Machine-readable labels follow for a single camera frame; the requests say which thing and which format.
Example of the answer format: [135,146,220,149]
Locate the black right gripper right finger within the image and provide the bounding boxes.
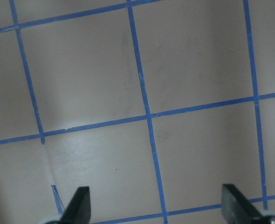
[221,184,263,220]

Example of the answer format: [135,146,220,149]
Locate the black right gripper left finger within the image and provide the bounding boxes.
[59,186,91,221]

